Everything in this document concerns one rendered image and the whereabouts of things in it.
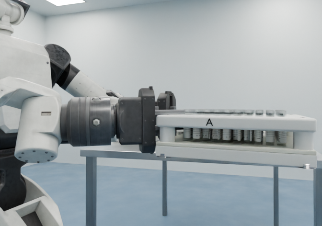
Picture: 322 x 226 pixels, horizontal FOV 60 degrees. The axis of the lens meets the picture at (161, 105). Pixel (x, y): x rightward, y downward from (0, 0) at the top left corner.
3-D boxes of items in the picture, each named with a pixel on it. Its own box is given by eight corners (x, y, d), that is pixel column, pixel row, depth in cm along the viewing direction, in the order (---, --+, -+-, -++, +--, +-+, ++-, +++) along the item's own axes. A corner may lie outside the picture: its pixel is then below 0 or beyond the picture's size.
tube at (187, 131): (191, 150, 51) (191, 109, 51) (189, 151, 50) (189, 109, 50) (184, 150, 51) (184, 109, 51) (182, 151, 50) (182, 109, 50)
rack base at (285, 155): (297, 145, 62) (297, 135, 62) (316, 168, 39) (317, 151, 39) (190, 140, 71) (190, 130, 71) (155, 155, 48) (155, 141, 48)
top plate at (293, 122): (297, 123, 62) (297, 114, 62) (317, 132, 39) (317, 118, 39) (190, 120, 71) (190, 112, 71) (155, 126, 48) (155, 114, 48)
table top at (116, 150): (162, 131, 281) (162, 128, 281) (279, 134, 251) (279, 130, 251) (79, 156, 136) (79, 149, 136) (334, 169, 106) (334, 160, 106)
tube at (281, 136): (285, 156, 45) (286, 110, 45) (286, 158, 44) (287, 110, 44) (277, 156, 46) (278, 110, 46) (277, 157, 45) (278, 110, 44)
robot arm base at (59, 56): (37, 101, 95) (13, 78, 95) (61, 90, 107) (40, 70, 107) (57, 71, 88) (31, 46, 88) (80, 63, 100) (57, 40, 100)
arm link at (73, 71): (58, 99, 100) (24, 75, 97) (68, 88, 107) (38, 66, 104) (74, 77, 94) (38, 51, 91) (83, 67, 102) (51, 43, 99)
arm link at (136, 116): (148, 88, 57) (88, 88, 55) (157, 84, 48) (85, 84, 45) (149, 150, 57) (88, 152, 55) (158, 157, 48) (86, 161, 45)
